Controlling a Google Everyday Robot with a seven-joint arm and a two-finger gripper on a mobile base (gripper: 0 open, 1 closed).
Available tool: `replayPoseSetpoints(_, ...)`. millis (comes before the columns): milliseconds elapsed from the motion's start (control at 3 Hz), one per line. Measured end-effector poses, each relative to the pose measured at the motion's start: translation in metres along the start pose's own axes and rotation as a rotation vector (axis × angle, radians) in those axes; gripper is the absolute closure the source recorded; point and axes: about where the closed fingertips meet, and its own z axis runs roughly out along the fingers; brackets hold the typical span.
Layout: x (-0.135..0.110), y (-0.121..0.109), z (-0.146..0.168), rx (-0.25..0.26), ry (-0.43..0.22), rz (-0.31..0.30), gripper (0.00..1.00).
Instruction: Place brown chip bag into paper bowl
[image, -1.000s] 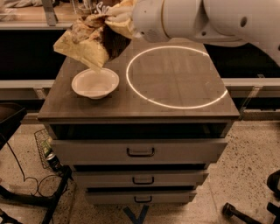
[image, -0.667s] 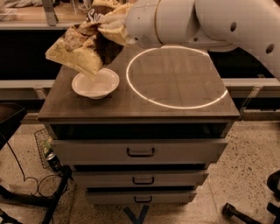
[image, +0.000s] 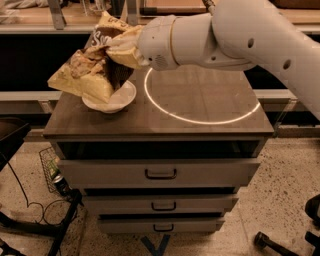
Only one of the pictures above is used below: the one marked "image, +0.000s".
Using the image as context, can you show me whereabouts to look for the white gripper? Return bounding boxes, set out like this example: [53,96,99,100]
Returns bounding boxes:
[106,15,178,71]

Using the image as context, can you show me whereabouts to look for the brown salt chip bag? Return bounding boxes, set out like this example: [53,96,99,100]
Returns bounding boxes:
[48,11,133,104]

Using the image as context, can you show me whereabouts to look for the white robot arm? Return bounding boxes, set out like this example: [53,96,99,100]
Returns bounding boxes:
[107,0,320,119]

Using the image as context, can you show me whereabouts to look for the white paper bowl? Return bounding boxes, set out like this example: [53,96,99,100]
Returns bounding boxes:
[82,81,137,114]

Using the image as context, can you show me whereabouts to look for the grey drawer cabinet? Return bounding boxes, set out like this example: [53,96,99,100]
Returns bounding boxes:
[44,66,273,233]

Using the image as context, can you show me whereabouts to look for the dark can on floor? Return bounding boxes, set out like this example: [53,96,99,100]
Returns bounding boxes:
[53,174,70,197]

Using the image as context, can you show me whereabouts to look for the black stand leg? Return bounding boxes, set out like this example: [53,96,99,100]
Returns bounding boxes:
[0,189,82,256]

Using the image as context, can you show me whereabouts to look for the black caster wheel base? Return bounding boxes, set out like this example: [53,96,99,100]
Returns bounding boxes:
[253,194,320,256]

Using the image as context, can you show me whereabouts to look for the top drawer black handle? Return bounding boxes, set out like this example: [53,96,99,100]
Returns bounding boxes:
[145,169,177,180]

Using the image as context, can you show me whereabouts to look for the drawer black handle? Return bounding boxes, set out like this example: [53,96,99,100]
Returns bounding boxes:
[153,224,174,232]
[145,169,177,180]
[151,202,176,212]

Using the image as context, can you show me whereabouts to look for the wire mesh basket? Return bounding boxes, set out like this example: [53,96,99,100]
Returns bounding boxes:
[39,147,63,194]

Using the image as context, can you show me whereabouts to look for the middle drawer black handle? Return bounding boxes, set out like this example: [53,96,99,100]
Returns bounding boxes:
[151,202,176,212]

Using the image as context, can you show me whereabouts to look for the black cable on floor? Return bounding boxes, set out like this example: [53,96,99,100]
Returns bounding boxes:
[0,151,73,228]

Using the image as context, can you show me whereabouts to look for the bottom drawer black handle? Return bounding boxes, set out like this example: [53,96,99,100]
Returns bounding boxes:
[153,224,174,232]

